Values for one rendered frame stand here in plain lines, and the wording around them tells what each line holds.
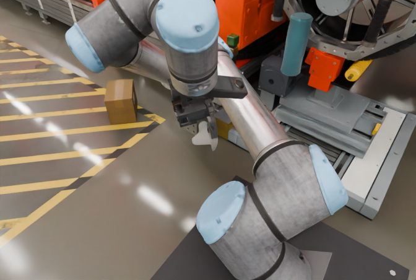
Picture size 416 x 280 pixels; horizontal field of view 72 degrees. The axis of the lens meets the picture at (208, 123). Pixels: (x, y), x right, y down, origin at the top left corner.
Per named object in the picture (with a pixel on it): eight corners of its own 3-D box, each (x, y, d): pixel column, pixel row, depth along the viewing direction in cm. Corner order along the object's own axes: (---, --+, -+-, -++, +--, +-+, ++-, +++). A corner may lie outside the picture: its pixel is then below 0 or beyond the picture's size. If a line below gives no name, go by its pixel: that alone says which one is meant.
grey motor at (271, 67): (310, 90, 192) (324, 40, 169) (278, 121, 168) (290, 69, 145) (285, 80, 201) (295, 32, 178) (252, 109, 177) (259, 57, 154)
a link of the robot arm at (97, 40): (164, 74, 116) (44, 23, 50) (189, 56, 115) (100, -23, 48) (179, 98, 116) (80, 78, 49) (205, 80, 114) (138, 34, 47)
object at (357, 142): (382, 124, 166) (389, 111, 160) (361, 160, 145) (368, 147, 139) (301, 92, 190) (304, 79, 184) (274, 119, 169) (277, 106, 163)
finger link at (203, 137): (194, 155, 70) (186, 121, 66) (218, 148, 71) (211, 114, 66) (197, 161, 67) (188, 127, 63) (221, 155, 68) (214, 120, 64)
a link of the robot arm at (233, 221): (228, 248, 80) (190, 201, 77) (280, 217, 77) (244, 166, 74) (231, 292, 65) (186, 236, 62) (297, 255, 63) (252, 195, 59)
